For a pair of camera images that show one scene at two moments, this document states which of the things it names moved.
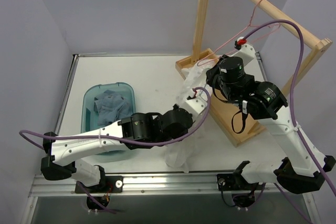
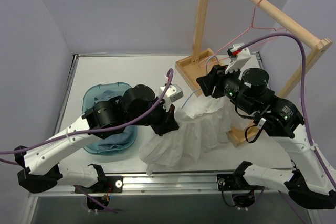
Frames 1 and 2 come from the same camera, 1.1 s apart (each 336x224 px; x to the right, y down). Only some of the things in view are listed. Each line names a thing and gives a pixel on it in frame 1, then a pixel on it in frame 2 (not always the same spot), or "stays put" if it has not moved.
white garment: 196,77 -> 202,126
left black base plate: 108,184 stays put
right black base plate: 232,182 stays put
